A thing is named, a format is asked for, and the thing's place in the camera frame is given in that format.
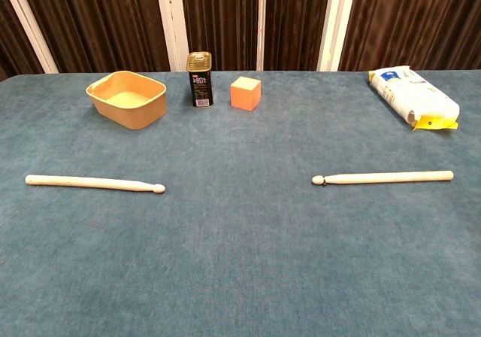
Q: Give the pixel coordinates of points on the plain wooden drumstick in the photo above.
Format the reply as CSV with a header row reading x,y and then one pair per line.
x,y
94,183

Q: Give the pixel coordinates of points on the orange cube block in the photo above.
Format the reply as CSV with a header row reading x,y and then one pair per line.
x,y
245,94

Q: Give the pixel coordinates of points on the black and gold tin can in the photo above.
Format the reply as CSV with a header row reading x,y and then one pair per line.
x,y
201,85

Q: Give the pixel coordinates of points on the kraft paper food bowl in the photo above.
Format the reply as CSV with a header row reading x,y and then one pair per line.
x,y
129,105

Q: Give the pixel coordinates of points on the white and yellow packaged bag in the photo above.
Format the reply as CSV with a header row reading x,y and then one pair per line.
x,y
417,98

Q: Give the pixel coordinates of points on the dark brown curtain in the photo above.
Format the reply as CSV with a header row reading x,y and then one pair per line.
x,y
97,21

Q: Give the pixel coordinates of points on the white frame post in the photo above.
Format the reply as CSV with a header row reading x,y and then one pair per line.
x,y
172,21
261,21
28,23
336,21

